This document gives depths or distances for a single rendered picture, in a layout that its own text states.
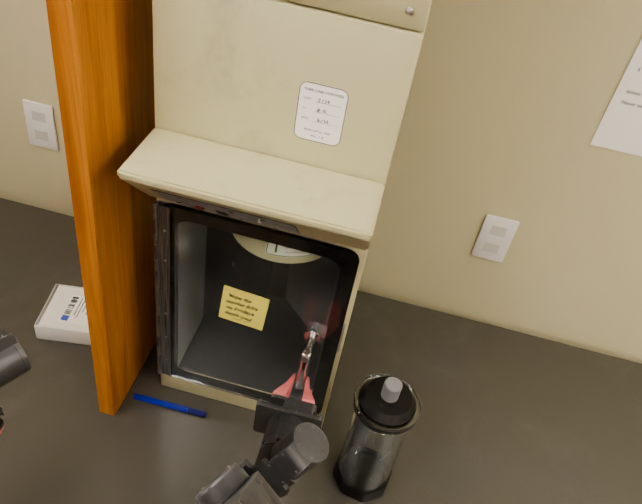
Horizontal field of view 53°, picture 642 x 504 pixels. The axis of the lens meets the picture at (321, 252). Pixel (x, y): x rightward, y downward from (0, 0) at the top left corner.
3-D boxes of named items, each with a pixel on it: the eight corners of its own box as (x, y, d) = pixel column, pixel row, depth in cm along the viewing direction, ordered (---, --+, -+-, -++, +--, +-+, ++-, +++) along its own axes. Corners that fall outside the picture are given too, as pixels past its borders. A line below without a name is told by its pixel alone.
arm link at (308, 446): (204, 488, 85) (245, 540, 83) (247, 452, 78) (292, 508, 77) (257, 439, 94) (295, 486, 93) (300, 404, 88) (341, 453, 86)
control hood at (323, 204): (154, 186, 92) (152, 125, 86) (371, 241, 90) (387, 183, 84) (118, 233, 84) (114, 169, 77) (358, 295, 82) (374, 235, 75)
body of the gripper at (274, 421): (259, 394, 96) (245, 434, 91) (325, 411, 96) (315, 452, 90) (255, 421, 100) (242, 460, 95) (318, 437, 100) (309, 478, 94)
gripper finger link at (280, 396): (283, 358, 103) (268, 403, 95) (326, 369, 102) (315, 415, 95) (279, 386, 107) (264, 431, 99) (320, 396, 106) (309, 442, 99)
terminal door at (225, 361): (163, 370, 119) (160, 199, 93) (320, 414, 117) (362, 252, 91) (161, 374, 119) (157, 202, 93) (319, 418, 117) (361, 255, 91)
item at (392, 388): (369, 376, 106) (377, 351, 102) (420, 401, 104) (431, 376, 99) (346, 416, 99) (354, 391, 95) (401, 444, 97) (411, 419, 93)
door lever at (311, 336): (312, 369, 109) (298, 365, 109) (321, 332, 102) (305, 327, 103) (305, 394, 105) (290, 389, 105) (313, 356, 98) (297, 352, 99)
